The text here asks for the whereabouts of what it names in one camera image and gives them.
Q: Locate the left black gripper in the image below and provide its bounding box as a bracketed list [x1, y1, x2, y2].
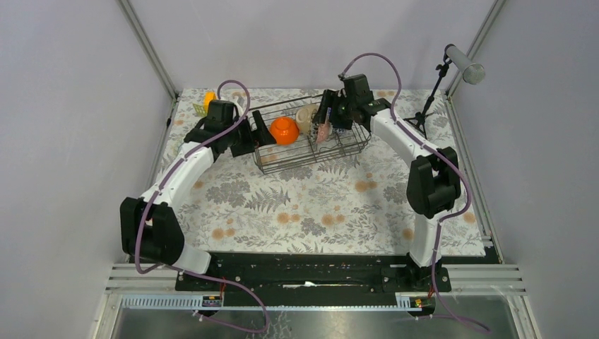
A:
[224, 110, 276, 157]

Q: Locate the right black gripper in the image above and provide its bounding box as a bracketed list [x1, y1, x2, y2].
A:
[311, 90, 355, 131]

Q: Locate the beige bowl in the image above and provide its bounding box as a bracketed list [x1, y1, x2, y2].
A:
[295, 104, 319, 136]

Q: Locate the pink speckled bowl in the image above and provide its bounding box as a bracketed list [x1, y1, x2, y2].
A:
[314, 120, 332, 144]

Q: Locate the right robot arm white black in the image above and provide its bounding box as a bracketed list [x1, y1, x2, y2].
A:
[312, 74, 462, 291]

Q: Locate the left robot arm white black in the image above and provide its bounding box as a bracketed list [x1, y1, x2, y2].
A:
[119, 100, 275, 290]

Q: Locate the orange bowl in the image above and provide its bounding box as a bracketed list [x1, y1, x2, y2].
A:
[269, 117, 300, 145]

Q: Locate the blue zigzag pattern bowl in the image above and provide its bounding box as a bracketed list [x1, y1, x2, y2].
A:
[333, 128, 350, 137]

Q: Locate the orange yellow block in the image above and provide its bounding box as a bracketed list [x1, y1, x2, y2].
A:
[203, 91, 218, 112]

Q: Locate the black microphone tripod stand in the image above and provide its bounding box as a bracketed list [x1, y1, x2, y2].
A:
[403, 56, 452, 139]

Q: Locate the floral patterned table mat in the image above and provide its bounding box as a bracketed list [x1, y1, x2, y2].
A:
[159, 88, 485, 256]

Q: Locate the silver microphone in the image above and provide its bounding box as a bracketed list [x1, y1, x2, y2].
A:
[444, 44, 486, 85]

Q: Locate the black wire dish rack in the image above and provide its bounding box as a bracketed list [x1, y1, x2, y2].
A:
[250, 95, 371, 174]

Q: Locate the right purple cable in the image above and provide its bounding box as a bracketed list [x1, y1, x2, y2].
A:
[338, 52, 492, 336]

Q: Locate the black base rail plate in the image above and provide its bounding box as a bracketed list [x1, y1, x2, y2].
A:
[175, 252, 451, 307]

